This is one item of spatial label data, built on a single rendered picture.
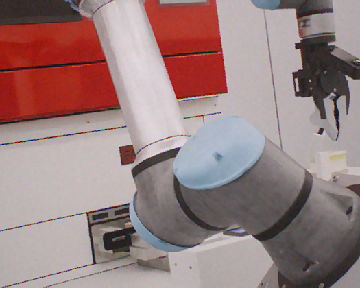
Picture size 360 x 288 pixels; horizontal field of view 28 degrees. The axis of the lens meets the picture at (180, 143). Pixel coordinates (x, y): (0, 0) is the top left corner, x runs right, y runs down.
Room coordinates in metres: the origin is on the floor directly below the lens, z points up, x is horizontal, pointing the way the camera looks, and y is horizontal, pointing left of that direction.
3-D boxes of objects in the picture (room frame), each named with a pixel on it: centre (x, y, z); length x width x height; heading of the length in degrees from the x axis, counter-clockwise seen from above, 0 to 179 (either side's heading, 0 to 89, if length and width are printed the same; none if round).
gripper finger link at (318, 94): (1.46, -0.30, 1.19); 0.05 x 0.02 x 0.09; 123
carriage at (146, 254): (1.85, -0.01, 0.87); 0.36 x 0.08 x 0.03; 123
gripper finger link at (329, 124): (1.48, -0.29, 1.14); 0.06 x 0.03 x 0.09; 33
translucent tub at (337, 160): (1.92, -0.38, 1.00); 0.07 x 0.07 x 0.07; 35
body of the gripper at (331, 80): (1.49, -0.30, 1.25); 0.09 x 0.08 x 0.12; 33
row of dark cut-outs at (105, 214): (1.92, 0.07, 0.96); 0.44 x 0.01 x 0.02; 123
